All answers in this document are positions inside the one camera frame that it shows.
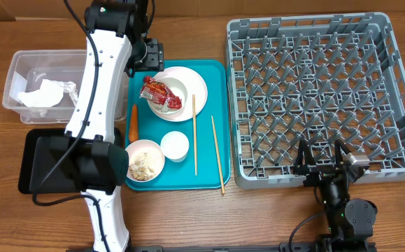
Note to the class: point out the orange carrot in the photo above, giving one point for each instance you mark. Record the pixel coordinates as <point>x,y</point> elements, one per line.
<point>133,134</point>

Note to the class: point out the teal plastic tray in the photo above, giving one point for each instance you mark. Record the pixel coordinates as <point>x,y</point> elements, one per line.
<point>180,175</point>

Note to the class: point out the white small bowl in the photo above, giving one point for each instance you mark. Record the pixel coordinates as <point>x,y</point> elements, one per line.
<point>179,90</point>

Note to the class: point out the wooden chopstick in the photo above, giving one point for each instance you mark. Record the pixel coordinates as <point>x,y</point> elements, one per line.
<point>194,120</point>
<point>222,186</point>

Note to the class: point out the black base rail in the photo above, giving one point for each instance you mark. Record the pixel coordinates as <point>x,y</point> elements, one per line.
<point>282,247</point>

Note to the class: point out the white plate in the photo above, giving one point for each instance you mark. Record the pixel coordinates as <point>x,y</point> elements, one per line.
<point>194,84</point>

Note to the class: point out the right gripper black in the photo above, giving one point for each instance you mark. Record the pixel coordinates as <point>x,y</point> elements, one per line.
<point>319,173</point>

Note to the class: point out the black tray bin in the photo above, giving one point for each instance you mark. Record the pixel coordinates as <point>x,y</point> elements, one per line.
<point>25,164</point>

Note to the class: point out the rice and peanut leftovers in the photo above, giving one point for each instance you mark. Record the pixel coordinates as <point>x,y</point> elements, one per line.
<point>145,165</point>

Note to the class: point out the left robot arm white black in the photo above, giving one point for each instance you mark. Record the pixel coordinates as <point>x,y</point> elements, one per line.
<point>116,36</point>

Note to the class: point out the pink bowl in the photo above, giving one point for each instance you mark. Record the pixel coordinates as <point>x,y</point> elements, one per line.
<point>141,145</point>

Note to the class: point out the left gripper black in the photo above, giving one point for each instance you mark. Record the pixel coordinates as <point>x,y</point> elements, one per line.
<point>154,59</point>

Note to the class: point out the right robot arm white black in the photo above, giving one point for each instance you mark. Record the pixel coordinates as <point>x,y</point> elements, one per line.
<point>350,221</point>

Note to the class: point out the red snack wrapper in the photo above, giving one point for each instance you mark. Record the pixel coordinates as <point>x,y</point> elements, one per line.
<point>159,93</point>

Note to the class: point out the white paper cup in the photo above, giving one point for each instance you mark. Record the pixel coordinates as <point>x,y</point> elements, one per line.
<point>175,146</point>

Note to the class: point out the grey dishwasher rack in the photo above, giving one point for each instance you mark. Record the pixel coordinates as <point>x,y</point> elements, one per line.
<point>321,78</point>

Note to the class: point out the clear plastic bin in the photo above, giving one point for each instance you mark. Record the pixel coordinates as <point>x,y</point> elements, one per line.
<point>29,68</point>

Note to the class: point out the white paper napkin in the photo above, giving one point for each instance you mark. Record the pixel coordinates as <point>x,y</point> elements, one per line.
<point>50,93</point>

